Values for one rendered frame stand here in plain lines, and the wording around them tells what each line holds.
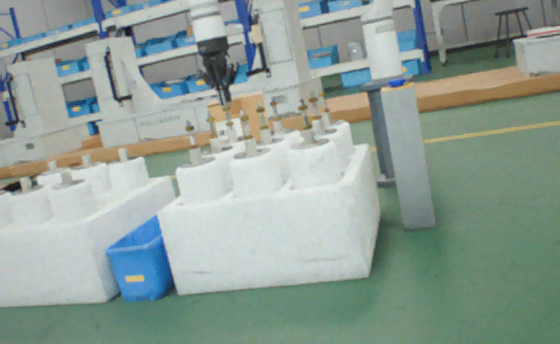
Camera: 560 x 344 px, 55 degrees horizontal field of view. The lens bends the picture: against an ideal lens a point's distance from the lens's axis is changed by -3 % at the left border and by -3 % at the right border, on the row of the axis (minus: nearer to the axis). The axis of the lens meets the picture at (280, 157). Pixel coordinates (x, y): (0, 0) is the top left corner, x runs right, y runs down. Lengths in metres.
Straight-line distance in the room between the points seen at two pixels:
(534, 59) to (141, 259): 2.44
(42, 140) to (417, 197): 3.38
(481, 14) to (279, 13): 6.44
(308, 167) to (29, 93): 3.46
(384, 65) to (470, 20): 7.86
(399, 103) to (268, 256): 0.42
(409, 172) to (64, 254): 0.76
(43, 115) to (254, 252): 3.38
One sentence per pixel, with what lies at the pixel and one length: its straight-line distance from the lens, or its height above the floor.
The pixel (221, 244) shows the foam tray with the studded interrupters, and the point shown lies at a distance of 1.08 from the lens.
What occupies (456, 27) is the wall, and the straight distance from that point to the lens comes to 9.45.
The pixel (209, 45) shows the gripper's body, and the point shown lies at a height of 0.49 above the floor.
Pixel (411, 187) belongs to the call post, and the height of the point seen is 0.10.
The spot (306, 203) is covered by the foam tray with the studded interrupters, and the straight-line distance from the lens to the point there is 1.01.
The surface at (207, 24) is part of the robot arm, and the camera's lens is 1.31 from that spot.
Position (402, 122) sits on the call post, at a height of 0.24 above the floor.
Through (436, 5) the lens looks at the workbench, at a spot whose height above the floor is 0.67.
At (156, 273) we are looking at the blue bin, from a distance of 1.15.
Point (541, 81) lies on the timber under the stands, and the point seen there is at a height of 0.06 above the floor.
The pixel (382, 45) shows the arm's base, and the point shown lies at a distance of 1.62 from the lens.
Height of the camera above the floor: 0.42
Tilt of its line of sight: 10 degrees down
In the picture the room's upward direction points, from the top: 12 degrees counter-clockwise
